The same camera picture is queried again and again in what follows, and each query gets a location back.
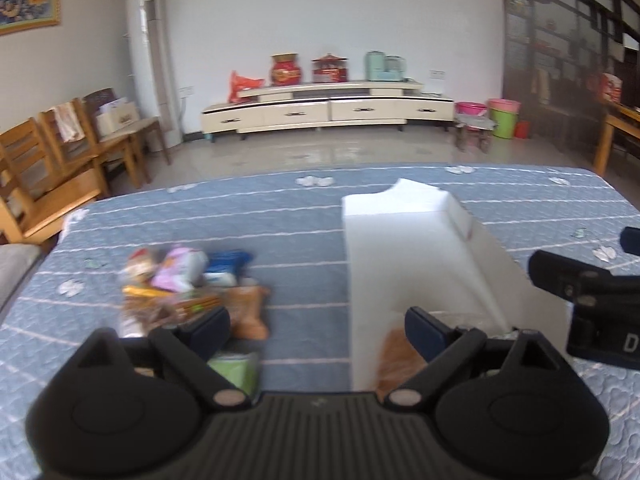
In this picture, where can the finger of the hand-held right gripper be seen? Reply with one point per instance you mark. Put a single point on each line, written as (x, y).
(632, 241)
(575, 280)

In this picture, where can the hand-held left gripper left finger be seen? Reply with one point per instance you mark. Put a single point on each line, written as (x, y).
(207, 330)

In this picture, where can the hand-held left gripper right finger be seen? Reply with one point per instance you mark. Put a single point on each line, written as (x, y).
(425, 332)

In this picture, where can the orange bread packet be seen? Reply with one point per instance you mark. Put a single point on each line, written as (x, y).
(400, 365)

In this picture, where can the brown biscuit packet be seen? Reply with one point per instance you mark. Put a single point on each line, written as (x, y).
(247, 312)

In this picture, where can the clear cookie packet green strip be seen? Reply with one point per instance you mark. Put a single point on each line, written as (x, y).
(165, 312)

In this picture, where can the light green snack packet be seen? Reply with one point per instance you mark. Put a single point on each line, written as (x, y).
(240, 370)

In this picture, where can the pink purple snack packet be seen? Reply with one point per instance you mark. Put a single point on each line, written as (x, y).
(177, 267)

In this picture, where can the blue snack packet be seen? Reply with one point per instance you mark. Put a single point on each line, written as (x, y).
(227, 262)

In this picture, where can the clear yellow-edged snack packet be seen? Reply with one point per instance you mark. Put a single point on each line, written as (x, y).
(142, 267)

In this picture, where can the light wooden table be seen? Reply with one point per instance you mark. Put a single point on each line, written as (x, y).
(605, 135)

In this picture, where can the blue quilted cherry blanket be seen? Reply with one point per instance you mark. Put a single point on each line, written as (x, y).
(300, 240)

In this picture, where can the red white gift bag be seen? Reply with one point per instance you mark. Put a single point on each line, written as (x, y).
(611, 89)

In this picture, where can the small red bucket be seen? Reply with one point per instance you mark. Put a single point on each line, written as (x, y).
(523, 130)

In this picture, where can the green plastic bucket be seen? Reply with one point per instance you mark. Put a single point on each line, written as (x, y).
(504, 120)

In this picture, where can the beige hanging cloth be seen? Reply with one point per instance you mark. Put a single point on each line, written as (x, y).
(541, 85)

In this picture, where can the small wooden stool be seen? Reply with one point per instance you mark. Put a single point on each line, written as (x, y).
(472, 127)

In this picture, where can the light wooden chair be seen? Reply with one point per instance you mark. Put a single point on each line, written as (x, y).
(65, 195)
(105, 157)
(127, 145)

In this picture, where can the pink plastic basin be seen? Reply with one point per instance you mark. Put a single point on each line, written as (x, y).
(471, 108)

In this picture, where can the dark wooden cushioned chair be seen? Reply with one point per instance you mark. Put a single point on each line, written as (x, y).
(147, 127)

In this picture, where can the dark wooden display cabinet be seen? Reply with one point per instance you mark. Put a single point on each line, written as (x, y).
(565, 35)

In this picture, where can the white paper bag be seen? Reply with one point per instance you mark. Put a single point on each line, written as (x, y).
(117, 117)

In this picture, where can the cream television cabinet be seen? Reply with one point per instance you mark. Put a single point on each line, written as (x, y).
(310, 110)

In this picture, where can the red plastic bag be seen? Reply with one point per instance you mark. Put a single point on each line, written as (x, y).
(242, 87)

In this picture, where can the pale towel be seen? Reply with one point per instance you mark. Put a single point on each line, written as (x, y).
(69, 122)

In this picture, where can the clear jug appliance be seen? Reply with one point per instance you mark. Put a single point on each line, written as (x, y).
(395, 67)

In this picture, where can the red round jar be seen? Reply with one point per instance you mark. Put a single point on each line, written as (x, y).
(286, 71)

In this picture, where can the mint green kitchen appliance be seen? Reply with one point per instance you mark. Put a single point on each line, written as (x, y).
(374, 66)

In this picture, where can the white standing air conditioner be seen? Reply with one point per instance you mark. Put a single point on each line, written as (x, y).
(150, 60)

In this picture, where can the red pagoda gift box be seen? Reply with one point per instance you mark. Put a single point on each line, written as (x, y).
(329, 70)

